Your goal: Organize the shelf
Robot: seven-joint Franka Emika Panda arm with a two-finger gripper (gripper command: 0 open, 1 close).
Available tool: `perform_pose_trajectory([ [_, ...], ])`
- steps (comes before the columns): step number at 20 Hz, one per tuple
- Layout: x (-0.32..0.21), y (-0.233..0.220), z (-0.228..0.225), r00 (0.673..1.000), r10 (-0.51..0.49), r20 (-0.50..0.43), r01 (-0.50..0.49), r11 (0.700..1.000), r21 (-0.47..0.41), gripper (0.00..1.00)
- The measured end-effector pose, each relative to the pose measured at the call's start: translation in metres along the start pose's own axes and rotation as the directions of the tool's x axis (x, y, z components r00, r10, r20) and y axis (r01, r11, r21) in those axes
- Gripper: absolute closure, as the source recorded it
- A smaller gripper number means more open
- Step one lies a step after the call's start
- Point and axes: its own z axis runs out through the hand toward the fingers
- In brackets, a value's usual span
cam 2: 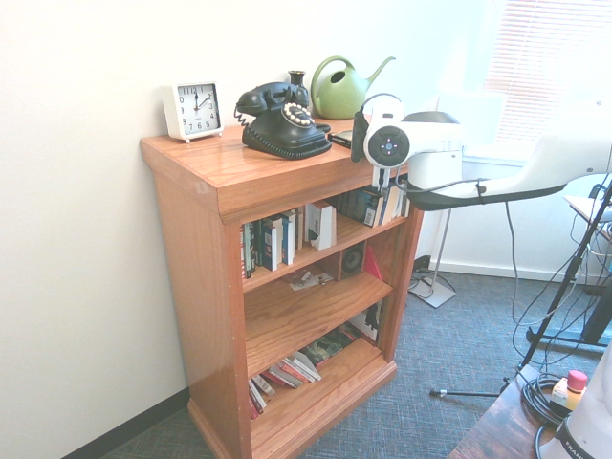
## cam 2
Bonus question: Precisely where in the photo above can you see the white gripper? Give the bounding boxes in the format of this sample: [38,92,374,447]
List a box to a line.
[371,164,391,199]

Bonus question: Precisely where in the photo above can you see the Kundera paperback book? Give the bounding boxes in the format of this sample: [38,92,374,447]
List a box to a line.
[381,184,402,227]

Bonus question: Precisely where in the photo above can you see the blue black paperback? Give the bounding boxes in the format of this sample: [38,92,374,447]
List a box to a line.
[360,187,384,228]

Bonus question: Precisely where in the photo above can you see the cream pages paperback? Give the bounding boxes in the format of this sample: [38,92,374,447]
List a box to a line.
[395,184,412,220]

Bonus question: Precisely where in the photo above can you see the thick white barcode book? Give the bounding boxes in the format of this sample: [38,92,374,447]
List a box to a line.
[303,200,339,251]

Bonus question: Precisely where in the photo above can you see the small wooden speaker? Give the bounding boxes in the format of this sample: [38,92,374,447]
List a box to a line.
[339,239,368,284]

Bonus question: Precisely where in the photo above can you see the red folder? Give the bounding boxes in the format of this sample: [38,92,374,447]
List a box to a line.
[362,245,384,285]

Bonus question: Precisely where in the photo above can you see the wooden bookshelf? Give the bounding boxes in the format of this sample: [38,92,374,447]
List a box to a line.
[139,114,427,459]

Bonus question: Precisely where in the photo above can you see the blue cover book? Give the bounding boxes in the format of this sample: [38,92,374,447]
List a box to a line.
[280,213,297,267]

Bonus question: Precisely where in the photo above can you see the green plastic watering can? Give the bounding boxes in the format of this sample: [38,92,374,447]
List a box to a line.
[310,55,398,120]

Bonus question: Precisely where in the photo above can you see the loose paper scraps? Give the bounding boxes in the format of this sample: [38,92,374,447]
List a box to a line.
[286,269,337,292]

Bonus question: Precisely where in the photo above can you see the black rotary telephone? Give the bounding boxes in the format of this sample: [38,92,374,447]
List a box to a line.
[232,81,334,163]

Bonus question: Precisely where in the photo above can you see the white metal floor stand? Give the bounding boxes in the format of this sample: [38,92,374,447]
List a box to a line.
[407,205,459,310]

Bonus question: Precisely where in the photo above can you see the black cover white-edged book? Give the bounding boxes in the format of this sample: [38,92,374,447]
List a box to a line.
[261,223,280,273]

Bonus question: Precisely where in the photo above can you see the black white cover book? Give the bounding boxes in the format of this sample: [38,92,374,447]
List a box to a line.
[347,300,384,346]

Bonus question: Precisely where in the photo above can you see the black glossy vase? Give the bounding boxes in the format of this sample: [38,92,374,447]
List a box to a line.
[287,69,309,104]

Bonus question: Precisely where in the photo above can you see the dark green book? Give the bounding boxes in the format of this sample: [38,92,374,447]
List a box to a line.
[245,219,266,275]

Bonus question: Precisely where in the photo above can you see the red black spine book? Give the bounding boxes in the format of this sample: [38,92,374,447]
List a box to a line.
[239,223,249,281]

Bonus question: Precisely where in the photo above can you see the camouflage cover book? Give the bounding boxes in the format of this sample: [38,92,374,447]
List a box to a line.
[297,326,363,368]

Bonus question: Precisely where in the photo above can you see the dark red book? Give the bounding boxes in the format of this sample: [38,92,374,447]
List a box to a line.
[274,356,313,384]

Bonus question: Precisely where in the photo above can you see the white square alarm clock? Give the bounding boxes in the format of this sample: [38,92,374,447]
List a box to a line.
[161,80,226,145]

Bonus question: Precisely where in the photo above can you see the window blind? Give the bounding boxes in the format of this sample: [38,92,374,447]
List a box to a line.
[482,0,612,145]

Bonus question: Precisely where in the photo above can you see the wooden table corner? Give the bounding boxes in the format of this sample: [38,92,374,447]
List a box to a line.
[444,364,582,459]

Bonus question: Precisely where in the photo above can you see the yellow red emergency stop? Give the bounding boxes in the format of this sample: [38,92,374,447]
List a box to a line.
[550,368,590,414]

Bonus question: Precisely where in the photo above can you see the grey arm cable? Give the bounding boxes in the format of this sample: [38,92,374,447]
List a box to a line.
[357,92,533,337]

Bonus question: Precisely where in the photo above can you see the black camera tripod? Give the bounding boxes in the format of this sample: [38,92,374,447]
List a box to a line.
[428,170,612,400]

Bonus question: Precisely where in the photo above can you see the black desk frame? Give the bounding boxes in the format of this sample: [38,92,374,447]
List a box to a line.
[524,281,612,353]

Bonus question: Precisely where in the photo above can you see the coiled black cable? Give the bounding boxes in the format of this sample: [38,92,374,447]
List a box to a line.
[520,372,576,430]

